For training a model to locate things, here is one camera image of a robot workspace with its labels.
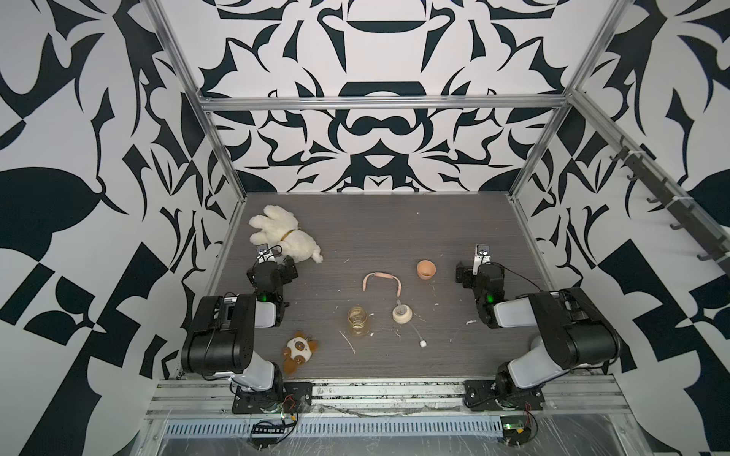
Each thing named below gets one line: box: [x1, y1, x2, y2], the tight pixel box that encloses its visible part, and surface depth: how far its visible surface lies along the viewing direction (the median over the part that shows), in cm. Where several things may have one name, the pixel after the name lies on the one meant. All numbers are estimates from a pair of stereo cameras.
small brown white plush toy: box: [282, 330, 319, 376], surface depth 81 cm
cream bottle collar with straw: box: [391, 299, 428, 349], surface depth 87 cm
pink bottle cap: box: [416, 259, 437, 281], surface depth 97 cm
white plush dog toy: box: [249, 204, 324, 264], surface depth 98 cm
